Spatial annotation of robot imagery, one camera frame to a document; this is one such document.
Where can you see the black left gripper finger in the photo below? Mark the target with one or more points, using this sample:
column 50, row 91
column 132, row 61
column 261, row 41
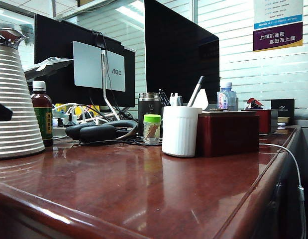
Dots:
column 0, row 112

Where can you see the black clear gel pen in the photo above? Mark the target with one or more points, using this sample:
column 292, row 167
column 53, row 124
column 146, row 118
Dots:
column 163, row 97

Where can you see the black silver marker pen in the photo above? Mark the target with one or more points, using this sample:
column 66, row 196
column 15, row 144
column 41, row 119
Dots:
column 196, row 89

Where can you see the white pen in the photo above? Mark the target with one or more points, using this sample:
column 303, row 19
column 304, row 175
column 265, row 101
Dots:
column 173, row 99

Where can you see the grey desk item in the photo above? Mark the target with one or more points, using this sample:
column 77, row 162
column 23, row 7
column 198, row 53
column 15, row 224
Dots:
column 180, row 100

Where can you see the white ribbed pen holder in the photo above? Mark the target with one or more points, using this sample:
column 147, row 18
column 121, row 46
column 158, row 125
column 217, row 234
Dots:
column 179, row 132

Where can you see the white ribbed thermos jug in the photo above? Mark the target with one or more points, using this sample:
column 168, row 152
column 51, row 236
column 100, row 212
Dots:
column 19, row 112

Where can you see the brown bottle green label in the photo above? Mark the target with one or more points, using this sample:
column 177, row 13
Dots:
column 43, row 107

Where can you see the yellow box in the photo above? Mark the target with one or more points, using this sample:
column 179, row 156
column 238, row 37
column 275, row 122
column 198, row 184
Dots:
column 59, row 106

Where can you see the grey model jet airplane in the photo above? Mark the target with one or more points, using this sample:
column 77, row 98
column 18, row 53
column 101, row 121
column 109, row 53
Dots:
column 44, row 68

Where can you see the white power strip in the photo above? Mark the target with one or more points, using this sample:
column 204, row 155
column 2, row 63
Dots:
column 60, row 130

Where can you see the black AOC monitor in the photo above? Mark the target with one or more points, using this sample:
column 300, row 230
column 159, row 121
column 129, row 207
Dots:
column 54, row 44

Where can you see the black headphones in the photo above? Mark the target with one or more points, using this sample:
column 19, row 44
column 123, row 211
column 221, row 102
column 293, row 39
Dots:
column 94, row 132

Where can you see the silver monitor stand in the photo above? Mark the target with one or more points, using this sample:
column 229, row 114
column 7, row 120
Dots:
column 104, row 74

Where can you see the dark steel thermos cup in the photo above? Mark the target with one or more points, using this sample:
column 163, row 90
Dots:
column 148, row 107

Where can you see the green-lid toothpick jar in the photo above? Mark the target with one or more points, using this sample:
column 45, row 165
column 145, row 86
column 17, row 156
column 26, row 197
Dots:
column 152, row 129

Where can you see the large black monitor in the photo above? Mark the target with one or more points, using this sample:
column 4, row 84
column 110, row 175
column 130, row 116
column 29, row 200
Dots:
column 178, row 49

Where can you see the white tissue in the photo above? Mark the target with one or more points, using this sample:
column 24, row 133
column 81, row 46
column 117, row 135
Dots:
column 203, row 98

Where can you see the clear water bottle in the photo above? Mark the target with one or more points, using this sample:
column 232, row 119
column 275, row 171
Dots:
column 227, row 97

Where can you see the red wooden tissue box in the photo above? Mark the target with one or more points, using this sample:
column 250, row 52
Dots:
column 228, row 134

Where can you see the red black ornament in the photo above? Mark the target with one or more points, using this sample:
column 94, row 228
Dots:
column 253, row 102

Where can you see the small black box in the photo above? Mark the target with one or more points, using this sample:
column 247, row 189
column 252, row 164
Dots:
column 283, row 107

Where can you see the stacked books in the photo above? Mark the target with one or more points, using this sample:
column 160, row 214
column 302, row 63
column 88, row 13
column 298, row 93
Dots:
column 283, row 120

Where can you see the purple and white poster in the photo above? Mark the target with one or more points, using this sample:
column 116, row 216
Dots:
column 278, row 37

